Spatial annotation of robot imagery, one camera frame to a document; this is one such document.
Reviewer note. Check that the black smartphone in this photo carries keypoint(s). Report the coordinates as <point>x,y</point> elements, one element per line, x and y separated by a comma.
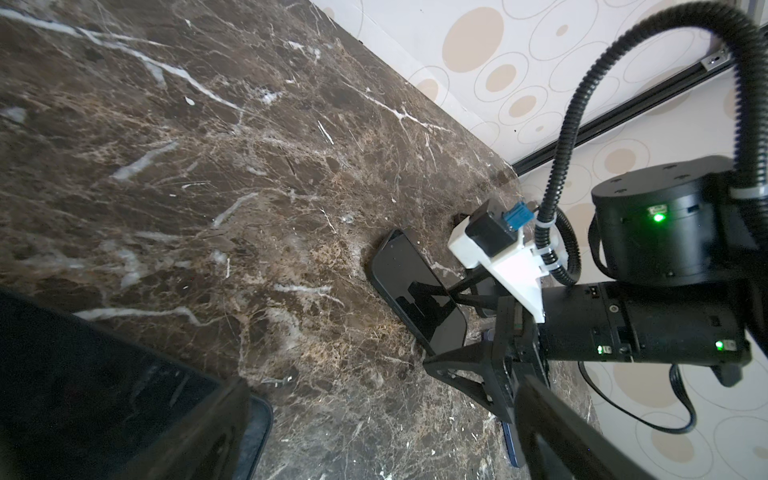
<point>402,277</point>
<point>79,401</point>

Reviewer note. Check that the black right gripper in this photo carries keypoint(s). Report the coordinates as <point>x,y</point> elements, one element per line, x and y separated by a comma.
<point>489,373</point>

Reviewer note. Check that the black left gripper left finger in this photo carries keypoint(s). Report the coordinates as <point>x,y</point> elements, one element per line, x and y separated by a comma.
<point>204,444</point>

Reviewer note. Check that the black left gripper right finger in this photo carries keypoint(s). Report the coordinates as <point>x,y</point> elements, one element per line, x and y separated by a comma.
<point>558,444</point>

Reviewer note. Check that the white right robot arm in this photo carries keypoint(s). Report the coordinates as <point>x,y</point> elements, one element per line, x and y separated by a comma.
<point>679,289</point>

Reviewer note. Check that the black corner frame post right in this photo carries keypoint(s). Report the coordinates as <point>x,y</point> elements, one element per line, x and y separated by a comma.
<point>660,90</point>

